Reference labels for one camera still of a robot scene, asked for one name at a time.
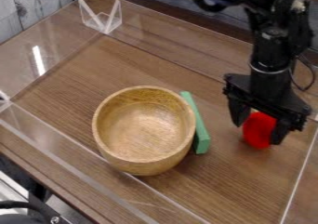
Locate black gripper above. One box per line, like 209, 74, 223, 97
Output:
223, 73, 312, 145

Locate red felt strawberry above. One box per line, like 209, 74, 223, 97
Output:
242, 112, 276, 150

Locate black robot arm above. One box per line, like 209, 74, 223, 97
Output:
193, 0, 313, 145

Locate green rectangular block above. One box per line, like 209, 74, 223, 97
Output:
181, 91, 211, 154

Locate wooden bowl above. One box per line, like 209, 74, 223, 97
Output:
93, 86, 197, 176

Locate clear acrylic enclosure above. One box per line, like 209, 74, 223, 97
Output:
0, 0, 318, 224

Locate black metal bracket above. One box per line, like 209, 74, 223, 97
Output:
27, 191, 72, 224

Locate black cable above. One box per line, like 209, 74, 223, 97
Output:
0, 201, 31, 211

